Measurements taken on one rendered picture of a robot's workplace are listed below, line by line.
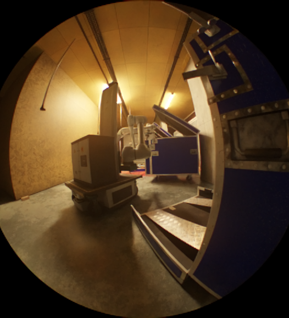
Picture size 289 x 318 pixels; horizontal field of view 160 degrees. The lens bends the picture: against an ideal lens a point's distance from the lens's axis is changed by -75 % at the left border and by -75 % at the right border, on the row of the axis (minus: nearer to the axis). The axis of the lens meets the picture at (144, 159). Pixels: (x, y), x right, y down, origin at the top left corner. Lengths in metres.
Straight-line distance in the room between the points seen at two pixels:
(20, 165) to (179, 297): 2.51
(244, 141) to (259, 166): 0.05
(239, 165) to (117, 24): 2.78
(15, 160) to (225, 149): 2.42
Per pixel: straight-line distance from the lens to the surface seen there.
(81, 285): 0.71
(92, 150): 1.02
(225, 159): 0.21
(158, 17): 2.74
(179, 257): 0.70
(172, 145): 2.15
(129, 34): 2.86
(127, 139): 9.78
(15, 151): 2.33
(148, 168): 2.27
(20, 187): 2.36
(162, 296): 0.63
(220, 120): 0.22
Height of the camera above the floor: 0.61
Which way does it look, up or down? 2 degrees down
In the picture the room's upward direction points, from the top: 3 degrees counter-clockwise
